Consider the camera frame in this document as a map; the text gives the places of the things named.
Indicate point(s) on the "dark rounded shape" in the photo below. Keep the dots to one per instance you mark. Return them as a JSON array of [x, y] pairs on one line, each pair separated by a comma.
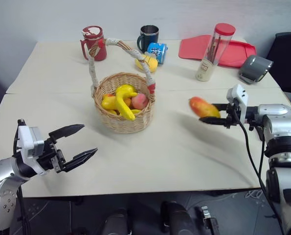
[[177, 218]]

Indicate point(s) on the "pink peach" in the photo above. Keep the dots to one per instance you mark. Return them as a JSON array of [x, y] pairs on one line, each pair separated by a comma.
[[139, 101]]

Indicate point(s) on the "dark blue steel mug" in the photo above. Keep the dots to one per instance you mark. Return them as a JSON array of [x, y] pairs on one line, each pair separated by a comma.
[[149, 39]]

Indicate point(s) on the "clear tube with red lid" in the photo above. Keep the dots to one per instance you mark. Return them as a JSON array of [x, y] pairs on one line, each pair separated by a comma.
[[205, 71]]

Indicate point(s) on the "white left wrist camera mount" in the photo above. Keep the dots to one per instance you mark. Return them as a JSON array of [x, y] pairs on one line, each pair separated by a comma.
[[25, 139]]

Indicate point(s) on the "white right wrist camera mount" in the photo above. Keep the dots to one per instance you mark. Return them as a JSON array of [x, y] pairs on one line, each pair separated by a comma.
[[237, 94]]

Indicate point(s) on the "small orange fruit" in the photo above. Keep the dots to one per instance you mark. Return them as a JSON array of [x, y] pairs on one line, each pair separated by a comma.
[[128, 101]]

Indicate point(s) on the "red plastic tray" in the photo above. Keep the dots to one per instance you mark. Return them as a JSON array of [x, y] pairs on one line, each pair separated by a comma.
[[191, 47]]

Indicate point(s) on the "yellow fruit with red tip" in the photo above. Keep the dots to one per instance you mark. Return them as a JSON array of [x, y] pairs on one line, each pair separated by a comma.
[[108, 102]]

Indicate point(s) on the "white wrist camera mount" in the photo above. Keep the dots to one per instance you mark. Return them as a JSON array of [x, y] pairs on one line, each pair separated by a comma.
[[25, 139], [237, 94]]

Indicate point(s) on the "yellow plastic fruit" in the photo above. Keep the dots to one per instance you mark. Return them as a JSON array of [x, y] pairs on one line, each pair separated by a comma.
[[153, 64]]

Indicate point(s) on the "black chair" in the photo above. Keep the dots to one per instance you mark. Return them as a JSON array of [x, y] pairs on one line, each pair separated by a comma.
[[289, 61]]

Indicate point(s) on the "red mug with lid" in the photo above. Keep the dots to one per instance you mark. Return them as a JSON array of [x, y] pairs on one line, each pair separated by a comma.
[[98, 52]]

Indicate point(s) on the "small yellow banana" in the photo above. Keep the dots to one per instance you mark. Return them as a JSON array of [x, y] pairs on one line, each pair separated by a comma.
[[136, 111]]

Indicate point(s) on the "blue can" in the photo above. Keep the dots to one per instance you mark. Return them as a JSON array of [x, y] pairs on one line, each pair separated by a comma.
[[157, 51]]

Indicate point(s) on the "large yellow banana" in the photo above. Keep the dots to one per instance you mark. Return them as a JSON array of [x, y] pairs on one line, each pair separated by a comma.
[[122, 100]]

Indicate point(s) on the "red yellow mango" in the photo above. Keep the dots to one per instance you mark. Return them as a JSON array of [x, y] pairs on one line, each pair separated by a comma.
[[204, 106]]

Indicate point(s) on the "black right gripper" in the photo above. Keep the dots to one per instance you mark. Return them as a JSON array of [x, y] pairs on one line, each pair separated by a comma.
[[229, 116]]

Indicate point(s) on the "black ribbed connector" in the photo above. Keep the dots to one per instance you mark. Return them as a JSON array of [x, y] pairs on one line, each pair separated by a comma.
[[208, 218]]

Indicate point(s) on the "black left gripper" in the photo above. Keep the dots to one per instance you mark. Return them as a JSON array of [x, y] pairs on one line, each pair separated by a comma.
[[52, 156]]

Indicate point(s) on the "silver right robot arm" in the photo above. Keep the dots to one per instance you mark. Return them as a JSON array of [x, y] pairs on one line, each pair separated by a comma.
[[282, 122]]

